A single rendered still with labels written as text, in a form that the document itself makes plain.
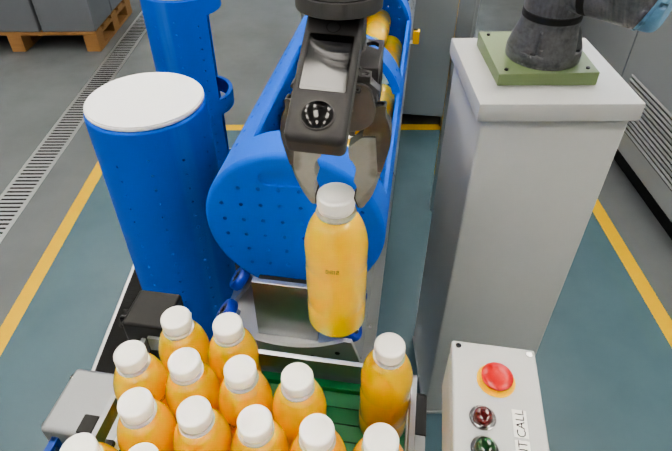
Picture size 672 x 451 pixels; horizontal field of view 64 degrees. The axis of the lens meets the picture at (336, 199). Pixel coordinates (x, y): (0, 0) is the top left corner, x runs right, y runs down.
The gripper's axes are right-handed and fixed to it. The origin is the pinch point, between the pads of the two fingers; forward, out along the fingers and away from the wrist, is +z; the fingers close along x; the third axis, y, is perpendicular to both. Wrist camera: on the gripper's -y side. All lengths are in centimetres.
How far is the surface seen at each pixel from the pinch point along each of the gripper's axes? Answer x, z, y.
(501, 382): -19.6, 20.6, -4.8
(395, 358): -7.6, 22.8, -2.0
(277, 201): 11.8, 17.1, 18.6
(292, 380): 4.2, 22.5, -7.0
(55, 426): 43, 46, -6
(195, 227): 46, 60, 55
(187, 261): 49, 71, 52
